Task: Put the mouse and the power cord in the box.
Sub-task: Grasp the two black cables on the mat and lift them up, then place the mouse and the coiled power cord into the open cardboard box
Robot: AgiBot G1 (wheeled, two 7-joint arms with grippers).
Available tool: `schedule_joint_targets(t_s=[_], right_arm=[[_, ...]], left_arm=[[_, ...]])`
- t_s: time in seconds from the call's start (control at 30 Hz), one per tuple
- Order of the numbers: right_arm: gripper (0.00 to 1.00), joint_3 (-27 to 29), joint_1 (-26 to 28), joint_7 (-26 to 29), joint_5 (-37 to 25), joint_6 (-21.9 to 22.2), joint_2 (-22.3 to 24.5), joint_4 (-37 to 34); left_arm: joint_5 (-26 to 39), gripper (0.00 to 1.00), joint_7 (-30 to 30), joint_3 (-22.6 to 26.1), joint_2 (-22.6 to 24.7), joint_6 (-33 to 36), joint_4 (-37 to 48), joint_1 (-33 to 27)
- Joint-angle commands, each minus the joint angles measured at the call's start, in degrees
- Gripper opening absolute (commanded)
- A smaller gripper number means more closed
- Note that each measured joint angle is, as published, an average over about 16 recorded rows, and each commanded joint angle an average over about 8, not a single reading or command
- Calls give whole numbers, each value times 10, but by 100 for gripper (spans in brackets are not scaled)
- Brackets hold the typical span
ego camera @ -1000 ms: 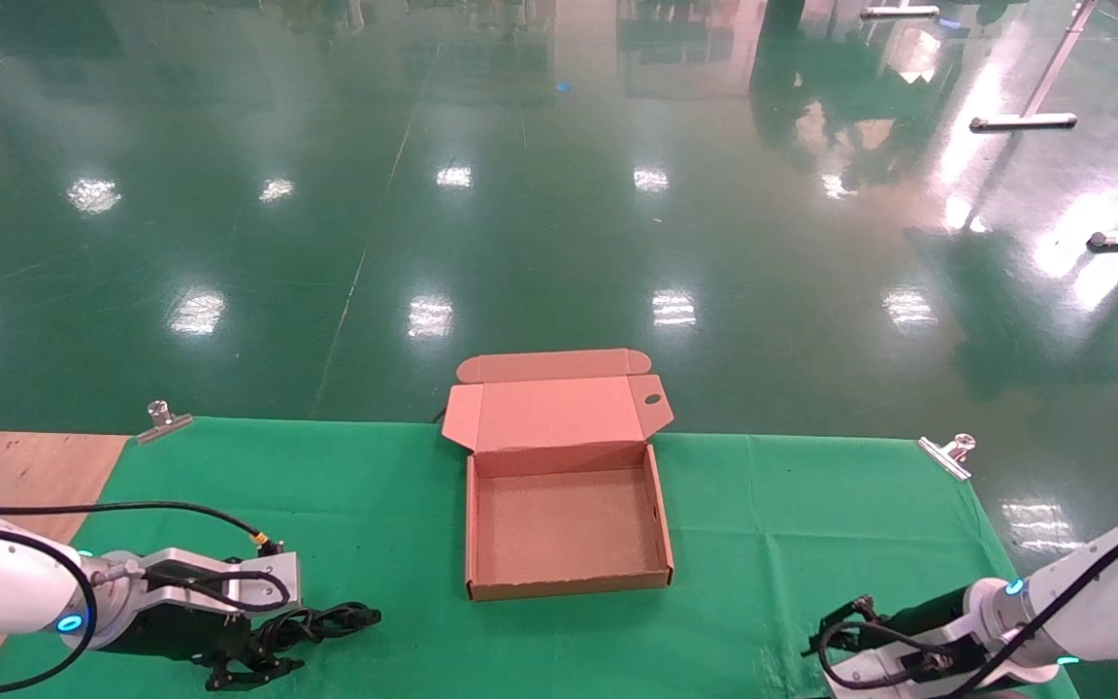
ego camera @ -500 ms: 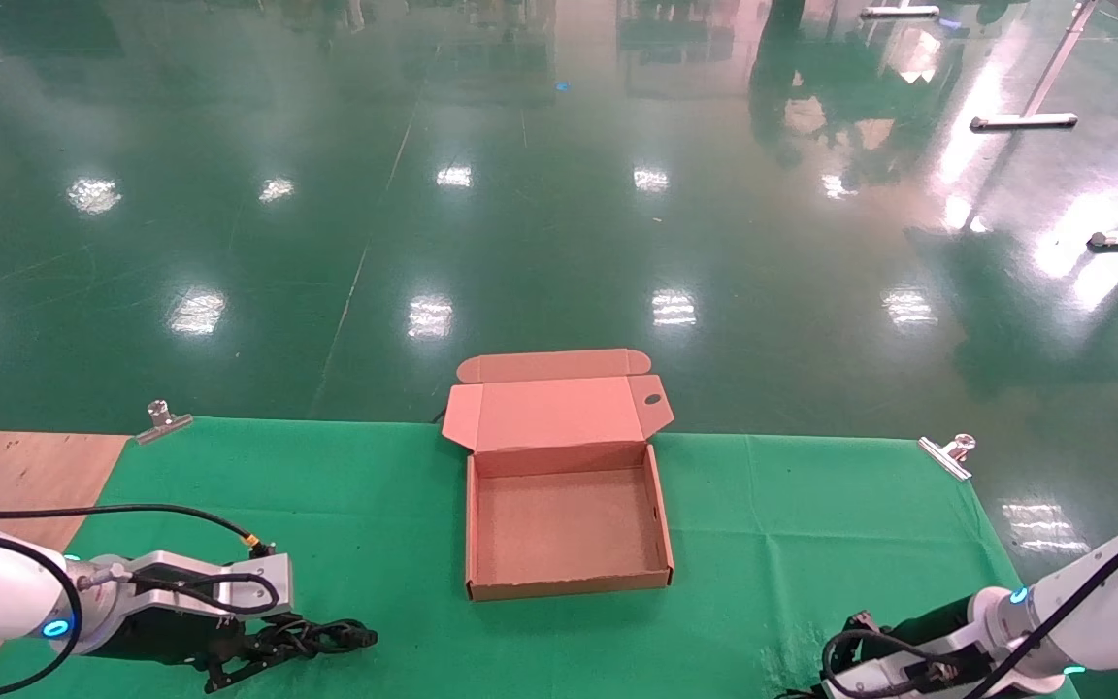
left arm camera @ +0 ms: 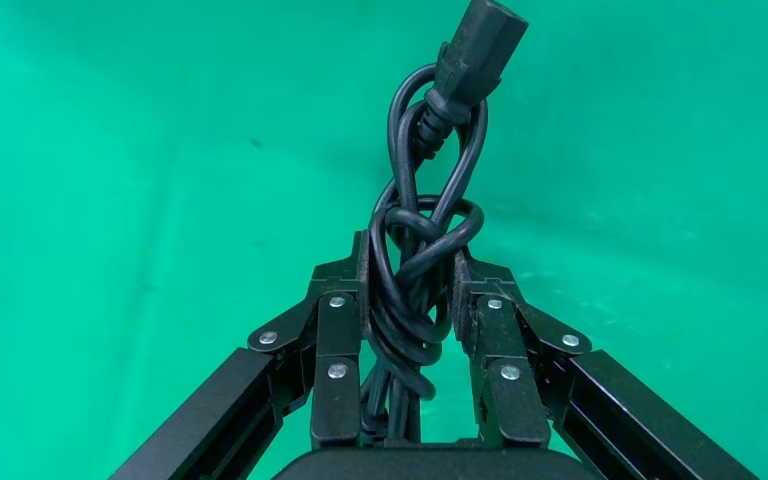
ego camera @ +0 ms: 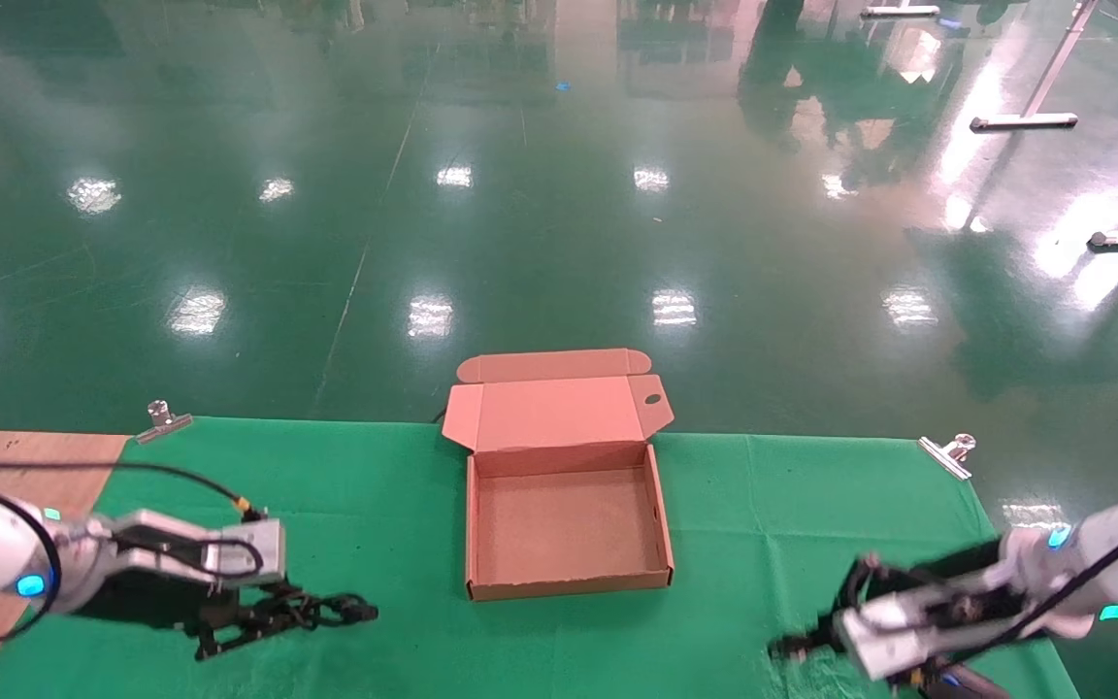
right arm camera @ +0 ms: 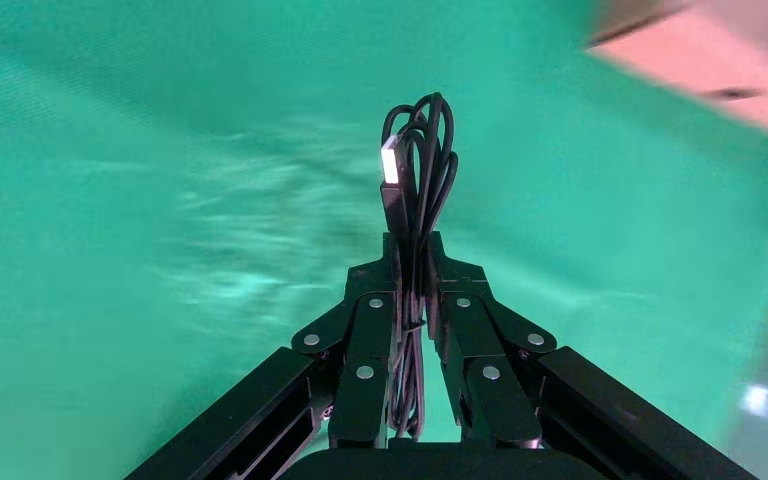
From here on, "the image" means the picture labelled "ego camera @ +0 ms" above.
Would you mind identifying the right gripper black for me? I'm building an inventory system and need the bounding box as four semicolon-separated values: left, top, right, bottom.
770;541;1011;664

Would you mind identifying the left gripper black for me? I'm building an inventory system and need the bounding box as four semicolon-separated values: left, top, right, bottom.
74;571;322;663

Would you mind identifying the black power cord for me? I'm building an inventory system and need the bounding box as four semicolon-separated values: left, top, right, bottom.
248;594;379;637

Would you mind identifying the open brown cardboard box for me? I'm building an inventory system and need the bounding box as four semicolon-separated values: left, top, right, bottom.
442;349;674;603

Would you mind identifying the green table cloth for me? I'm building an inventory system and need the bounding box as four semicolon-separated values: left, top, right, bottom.
0;417;1082;699

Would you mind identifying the silver binder clip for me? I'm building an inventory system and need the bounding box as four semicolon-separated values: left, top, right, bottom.
137;400;194;446
917;434;977;482

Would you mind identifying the left wrist grey camera box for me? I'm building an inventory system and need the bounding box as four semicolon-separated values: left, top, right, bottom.
93;512;286;588

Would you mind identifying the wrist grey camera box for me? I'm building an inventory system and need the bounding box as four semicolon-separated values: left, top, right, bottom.
93;512;286;588
833;581;1006;681

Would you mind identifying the right wrist grey camera box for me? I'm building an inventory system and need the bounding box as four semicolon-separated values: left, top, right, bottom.
833;581;1006;681

